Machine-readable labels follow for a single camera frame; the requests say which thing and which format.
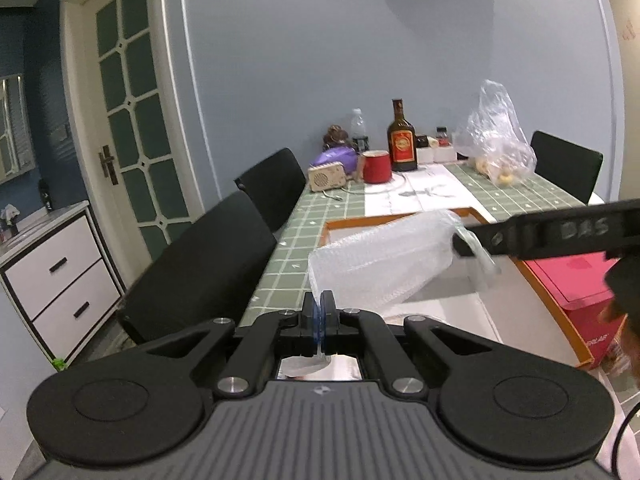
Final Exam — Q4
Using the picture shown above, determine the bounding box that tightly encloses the black cable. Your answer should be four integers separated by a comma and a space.
611, 399, 640, 480

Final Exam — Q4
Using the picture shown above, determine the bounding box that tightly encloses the brown liquor bottle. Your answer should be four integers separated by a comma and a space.
386, 98, 419, 173

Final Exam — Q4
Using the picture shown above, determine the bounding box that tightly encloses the green checkered tablecloth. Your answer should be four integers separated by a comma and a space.
235, 161, 587, 332

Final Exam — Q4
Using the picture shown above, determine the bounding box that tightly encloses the clear bubble wrap sheet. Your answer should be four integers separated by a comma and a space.
307, 209, 502, 322

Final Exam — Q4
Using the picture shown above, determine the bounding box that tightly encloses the red mug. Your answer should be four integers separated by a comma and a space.
361, 149, 392, 185

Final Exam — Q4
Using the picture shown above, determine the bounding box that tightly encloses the brown doll figure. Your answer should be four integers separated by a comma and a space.
322, 124, 354, 151

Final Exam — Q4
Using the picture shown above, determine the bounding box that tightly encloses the white paper sheet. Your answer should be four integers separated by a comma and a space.
364, 162, 494, 219

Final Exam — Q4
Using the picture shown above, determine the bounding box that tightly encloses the clear plastic bag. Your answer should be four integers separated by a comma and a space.
452, 79, 539, 189

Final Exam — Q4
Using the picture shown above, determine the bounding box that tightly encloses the person's right hand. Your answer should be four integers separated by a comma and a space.
597, 305, 640, 385

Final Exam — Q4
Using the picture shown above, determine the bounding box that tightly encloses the dark metal door handle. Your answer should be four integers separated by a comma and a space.
98, 144, 120, 186

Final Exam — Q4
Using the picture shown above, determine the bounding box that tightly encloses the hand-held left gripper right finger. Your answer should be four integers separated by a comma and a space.
321, 290, 502, 399

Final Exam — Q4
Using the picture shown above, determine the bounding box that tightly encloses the orange rimmed white tray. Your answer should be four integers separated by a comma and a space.
320, 207, 603, 372

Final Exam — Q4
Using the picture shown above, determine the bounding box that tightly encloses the purple pouch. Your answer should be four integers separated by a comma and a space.
309, 145, 359, 172

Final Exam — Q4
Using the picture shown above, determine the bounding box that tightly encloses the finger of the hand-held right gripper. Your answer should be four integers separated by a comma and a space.
451, 214, 542, 261

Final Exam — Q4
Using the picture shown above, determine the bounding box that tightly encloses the white drawer cabinet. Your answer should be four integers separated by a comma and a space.
0, 200, 127, 367

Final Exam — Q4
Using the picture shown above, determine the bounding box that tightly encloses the pink box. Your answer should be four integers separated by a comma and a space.
524, 251, 627, 372

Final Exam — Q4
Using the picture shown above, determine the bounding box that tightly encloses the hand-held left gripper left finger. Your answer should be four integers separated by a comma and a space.
142, 290, 321, 399

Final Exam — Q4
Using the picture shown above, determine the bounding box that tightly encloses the black chair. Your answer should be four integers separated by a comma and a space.
233, 148, 307, 234
116, 191, 279, 347
529, 130, 605, 205

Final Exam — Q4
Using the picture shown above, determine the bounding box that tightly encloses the small beige radio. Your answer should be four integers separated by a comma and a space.
307, 162, 349, 193

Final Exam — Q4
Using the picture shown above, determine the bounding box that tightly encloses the white door with green glass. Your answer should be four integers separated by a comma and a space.
60, 0, 221, 266

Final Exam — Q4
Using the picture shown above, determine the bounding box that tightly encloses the framed wall mirror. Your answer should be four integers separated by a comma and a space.
0, 73, 37, 185

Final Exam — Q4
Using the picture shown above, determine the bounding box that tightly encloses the clear water bottle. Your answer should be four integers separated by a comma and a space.
349, 108, 369, 154

